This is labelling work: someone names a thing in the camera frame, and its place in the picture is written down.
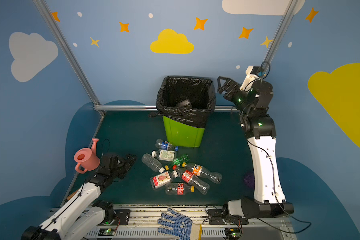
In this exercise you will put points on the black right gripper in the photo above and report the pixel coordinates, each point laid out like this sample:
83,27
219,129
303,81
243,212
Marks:
231,89

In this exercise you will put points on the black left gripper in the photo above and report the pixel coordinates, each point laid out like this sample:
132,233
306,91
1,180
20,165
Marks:
120,163

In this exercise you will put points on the pink label bottle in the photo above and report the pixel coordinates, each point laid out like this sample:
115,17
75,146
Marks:
163,179

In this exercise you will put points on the cream label bottle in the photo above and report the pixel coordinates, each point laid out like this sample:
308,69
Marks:
184,104

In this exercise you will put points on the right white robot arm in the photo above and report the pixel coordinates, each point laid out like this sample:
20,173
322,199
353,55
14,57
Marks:
269,200

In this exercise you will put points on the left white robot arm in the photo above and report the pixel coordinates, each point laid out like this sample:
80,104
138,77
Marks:
66,223

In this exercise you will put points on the green bin black liner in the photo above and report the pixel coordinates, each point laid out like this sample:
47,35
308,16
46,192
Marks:
185,127

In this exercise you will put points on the pink plastic watering can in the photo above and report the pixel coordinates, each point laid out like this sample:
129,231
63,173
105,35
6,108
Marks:
86,158

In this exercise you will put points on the clear bottle blue cap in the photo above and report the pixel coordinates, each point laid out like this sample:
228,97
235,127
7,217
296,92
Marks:
165,145

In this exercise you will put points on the small bottle yellow cap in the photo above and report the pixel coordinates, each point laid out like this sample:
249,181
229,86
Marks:
179,189

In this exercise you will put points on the green sprite bottle centre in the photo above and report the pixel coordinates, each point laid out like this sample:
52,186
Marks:
177,162

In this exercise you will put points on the purple plastic ball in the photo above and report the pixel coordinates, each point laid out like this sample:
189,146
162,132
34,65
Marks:
249,180

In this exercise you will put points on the orange label long bottle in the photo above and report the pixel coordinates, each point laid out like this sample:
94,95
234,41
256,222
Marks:
203,172

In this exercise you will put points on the long bottle red label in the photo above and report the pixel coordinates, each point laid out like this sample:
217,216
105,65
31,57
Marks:
191,179

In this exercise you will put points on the blue dotted work glove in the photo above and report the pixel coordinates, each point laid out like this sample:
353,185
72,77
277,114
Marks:
181,227

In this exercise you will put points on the wooden handle garden tool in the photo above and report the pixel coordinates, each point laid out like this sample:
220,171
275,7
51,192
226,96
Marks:
71,195

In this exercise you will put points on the aluminium frame rail back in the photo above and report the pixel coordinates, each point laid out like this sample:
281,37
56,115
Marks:
125,108

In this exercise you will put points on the aluminium corner post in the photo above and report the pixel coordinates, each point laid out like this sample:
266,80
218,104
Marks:
281,30

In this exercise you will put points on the left aluminium post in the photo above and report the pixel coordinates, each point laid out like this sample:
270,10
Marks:
45,12

